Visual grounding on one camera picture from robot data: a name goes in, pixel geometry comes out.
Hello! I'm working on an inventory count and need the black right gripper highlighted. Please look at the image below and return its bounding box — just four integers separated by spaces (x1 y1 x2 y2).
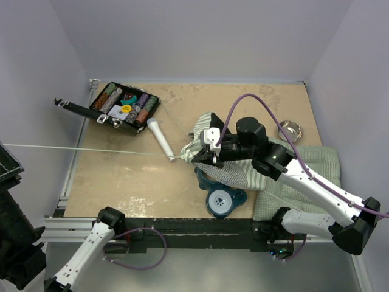
192 140 255 169

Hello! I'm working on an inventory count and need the green striped pet tent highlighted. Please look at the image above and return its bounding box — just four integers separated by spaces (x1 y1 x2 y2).
179 112 266 190

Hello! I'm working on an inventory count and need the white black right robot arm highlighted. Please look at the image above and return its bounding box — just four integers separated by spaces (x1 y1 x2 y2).
192 117 381 256

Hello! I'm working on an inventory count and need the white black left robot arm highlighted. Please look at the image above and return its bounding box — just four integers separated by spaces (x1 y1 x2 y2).
1 145 126 291

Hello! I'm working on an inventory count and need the steel pet bowl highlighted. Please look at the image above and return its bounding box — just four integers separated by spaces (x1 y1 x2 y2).
280 120 303 143

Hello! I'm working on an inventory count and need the teal pet bowl stand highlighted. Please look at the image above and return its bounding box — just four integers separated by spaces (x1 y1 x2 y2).
194 167 247 219

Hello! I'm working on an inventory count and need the green checkered pet cushion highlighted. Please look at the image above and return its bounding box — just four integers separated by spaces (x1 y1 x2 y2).
253 145 341 221

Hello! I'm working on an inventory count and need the white toy microphone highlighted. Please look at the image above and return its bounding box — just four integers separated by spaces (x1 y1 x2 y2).
147 118 176 162

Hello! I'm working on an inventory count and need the red poker chip stack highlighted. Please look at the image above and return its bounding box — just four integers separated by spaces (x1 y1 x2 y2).
136 109 150 125

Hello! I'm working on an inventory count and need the purple poker chip stack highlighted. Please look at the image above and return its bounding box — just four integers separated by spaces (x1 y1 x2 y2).
137 93 150 108

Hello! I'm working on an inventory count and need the teal dealer button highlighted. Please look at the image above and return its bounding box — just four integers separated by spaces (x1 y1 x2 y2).
120 93 138 105

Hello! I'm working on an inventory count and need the yellow big blind button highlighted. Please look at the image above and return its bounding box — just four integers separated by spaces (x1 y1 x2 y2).
121 105 132 113

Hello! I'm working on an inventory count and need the black poker chip case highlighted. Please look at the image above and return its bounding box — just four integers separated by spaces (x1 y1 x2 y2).
54 82 161 136

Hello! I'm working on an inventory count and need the white playing card deck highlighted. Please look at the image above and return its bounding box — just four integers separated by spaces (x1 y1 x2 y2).
108 105 129 120

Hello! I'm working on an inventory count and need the green yellow chip stack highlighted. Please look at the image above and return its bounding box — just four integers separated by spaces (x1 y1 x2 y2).
104 83 118 96

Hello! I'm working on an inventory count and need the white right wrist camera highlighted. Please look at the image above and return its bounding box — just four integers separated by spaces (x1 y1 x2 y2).
200 127 221 153

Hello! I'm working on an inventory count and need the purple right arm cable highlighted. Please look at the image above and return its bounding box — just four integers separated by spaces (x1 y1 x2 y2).
217 93 389 218

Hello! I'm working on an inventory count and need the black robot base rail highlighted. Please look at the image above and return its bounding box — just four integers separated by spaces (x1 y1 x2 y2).
103 217 306 254

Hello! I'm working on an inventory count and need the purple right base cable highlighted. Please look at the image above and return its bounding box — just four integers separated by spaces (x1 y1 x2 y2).
272 226 307 262

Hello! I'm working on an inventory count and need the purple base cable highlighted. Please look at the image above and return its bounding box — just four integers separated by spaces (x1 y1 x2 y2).
272 226 307 262
103 227 167 270

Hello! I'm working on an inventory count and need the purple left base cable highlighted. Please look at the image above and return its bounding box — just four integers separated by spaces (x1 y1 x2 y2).
103 227 167 270

